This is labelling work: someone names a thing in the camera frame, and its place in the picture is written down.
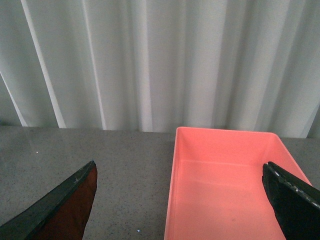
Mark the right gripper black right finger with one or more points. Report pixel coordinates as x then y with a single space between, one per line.
296 204

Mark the pink plastic bin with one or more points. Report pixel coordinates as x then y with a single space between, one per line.
216 189

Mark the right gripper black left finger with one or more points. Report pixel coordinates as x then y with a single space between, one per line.
62 214

